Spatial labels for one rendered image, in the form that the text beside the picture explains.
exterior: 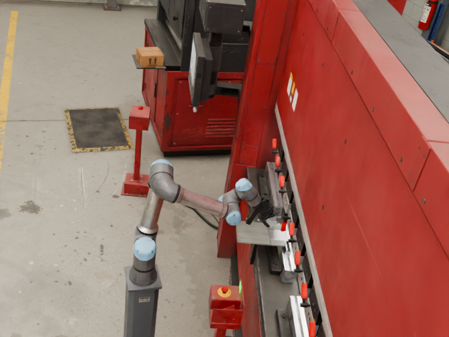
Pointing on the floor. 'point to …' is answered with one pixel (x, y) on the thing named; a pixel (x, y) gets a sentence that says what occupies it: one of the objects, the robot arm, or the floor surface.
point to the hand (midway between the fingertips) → (270, 227)
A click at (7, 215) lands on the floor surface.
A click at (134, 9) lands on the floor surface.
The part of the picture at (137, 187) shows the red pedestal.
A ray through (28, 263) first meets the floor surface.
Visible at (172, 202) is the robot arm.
